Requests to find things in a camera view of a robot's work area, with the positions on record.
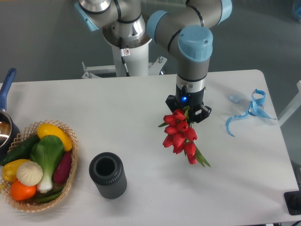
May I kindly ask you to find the black device at edge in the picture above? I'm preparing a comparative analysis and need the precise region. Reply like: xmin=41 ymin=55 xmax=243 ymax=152
xmin=284 ymin=191 xmax=301 ymax=216

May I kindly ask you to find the yellow bell pepper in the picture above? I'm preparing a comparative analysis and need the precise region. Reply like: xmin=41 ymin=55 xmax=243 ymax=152
xmin=2 ymin=159 xmax=29 ymax=183

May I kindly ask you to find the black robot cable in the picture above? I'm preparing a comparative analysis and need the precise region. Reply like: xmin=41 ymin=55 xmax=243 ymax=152
xmin=118 ymin=37 xmax=130 ymax=77

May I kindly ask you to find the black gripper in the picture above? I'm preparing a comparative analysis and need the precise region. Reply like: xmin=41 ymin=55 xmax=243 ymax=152
xmin=165 ymin=86 xmax=212 ymax=123

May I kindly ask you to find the blue handled saucepan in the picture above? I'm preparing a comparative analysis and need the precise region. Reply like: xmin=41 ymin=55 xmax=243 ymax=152
xmin=0 ymin=68 xmax=20 ymax=160

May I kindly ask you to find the dark grey ribbed vase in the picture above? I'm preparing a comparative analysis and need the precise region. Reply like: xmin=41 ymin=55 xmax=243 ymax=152
xmin=89 ymin=152 xmax=127 ymax=199

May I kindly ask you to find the blue ribbon strip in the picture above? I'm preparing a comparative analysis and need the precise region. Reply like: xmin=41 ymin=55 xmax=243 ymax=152
xmin=225 ymin=89 xmax=276 ymax=137

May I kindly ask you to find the orange fruit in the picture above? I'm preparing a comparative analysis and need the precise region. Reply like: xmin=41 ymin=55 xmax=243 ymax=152
xmin=10 ymin=180 xmax=37 ymax=201

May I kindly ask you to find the woven bamboo basket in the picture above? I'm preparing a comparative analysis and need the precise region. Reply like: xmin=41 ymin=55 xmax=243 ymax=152
xmin=0 ymin=120 xmax=79 ymax=212

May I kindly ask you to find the small pale blue cap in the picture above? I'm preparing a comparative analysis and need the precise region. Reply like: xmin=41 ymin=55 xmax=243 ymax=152
xmin=228 ymin=94 xmax=241 ymax=104

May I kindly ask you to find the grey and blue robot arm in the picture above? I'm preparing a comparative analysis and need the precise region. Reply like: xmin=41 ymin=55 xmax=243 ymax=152
xmin=74 ymin=0 xmax=232 ymax=123

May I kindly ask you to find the red tulip bouquet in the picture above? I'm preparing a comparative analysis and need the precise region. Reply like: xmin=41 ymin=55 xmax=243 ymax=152
xmin=158 ymin=106 xmax=211 ymax=167

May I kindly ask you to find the green pea pod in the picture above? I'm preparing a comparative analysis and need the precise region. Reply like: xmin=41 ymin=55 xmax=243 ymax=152
xmin=34 ymin=187 xmax=63 ymax=204

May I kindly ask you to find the green cucumber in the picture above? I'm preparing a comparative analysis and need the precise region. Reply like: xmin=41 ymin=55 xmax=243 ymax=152
xmin=0 ymin=134 xmax=40 ymax=166

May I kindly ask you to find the purple sweet potato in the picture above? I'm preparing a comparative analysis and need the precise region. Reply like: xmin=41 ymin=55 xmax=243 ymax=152
xmin=53 ymin=152 xmax=72 ymax=184

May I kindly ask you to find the blue object in corner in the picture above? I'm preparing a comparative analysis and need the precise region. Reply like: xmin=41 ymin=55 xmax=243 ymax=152
xmin=292 ymin=0 xmax=301 ymax=23

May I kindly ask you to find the green bok choy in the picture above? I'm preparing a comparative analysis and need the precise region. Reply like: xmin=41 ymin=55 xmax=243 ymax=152
xmin=30 ymin=135 xmax=64 ymax=194

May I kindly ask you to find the white furniture frame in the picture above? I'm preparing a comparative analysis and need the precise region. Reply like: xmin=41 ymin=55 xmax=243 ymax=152
xmin=278 ymin=81 xmax=301 ymax=127

